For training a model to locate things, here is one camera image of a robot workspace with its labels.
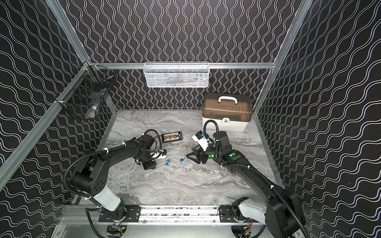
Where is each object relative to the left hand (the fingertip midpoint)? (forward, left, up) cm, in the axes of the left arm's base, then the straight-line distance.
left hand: (151, 162), depth 91 cm
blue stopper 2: (+2, -10, -1) cm, 10 cm away
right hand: (0, -24, +17) cm, 30 cm away
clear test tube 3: (+16, -21, -1) cm, 26 cm away
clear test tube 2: (-5, -3, -1) cm, 6 cm away
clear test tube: (0, -5, -1) cm, 5 cm away
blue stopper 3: (0, -9, -1) cm, 9 cm away
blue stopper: (+4, -18, -2) cm, 19 cm away
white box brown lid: (+28, -48, +19) cm, 59 cm away
